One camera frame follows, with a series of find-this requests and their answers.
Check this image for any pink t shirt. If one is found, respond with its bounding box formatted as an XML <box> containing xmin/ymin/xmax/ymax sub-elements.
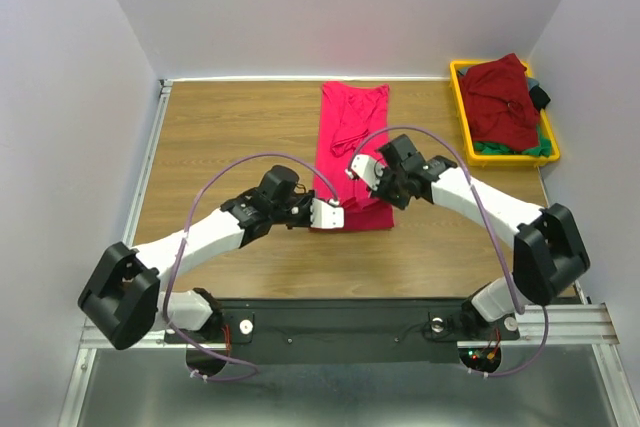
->
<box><xmin>315</xmin><ymin>82</ymin><xmax>394</xmax><ymax>232</ymax></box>

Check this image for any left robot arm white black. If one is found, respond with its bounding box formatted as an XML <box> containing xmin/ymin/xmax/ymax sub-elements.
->
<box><xmin>78</xmin><ymin>165</ymin><xmax>325</xmax><ymax>350</ymax></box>

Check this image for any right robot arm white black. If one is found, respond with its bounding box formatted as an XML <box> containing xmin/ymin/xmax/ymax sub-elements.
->
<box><xmin>350</xmin><ymin>135</ymin><xmax>591</xmax><ymax>337</ymax></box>

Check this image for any yellow plastic bin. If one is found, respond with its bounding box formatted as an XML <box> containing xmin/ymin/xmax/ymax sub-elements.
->
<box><xmin>449</xmin><ymin>59</ymin><xmax>560</xmax><ymax>167</ymax></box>

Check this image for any dark red t shirt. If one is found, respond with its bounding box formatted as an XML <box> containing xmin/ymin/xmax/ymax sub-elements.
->
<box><xmin>459</xmin><ymin>53</ymin><xmax>540</xmax><ymax>152</ymax></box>

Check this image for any green t shirt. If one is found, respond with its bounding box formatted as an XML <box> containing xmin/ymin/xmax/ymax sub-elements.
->
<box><xmin>471</xmin><ymin>123</ymin><xmax>552</xmax><ymax>157</ymax></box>

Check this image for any black garment in bin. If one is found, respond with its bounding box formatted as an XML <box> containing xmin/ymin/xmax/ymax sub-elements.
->
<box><xmin>527</xmin><ymin>77</ymin><xmax>551</xmax><ymax>111</ymax></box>

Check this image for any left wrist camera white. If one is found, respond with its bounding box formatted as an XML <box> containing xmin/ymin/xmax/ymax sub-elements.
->
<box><xmin>310</xmin><ymin>198</ymin><xmax>345</xmax><ymax>230</ymax></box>

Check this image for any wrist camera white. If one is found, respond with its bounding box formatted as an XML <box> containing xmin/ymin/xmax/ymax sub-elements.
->
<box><xmin>310</xmin><ymin>198</ymin><xmax>345</xmax><ymax>230</ymax></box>
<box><xmin>345</xmin><ymin>154</ymin><xmax>386</xmax><ymax>192</ymax></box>

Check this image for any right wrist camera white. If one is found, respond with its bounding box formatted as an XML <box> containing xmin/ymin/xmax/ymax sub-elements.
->
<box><xmin>345</xmin><ymin>154</ymin><xmax>386</xmax><ymax>192</ymax></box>

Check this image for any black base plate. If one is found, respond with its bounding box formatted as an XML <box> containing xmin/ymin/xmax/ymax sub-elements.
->
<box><xmin>190</xmin><ymin>298</ymin><xmax>519</xmax><ymax>366</ymax></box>

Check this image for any aluminium frame rail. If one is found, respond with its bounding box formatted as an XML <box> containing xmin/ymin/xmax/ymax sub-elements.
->
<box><xmin>80</xmin><ymin>303</ymin><xmax>619</xmax><ymax>349</ymax></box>

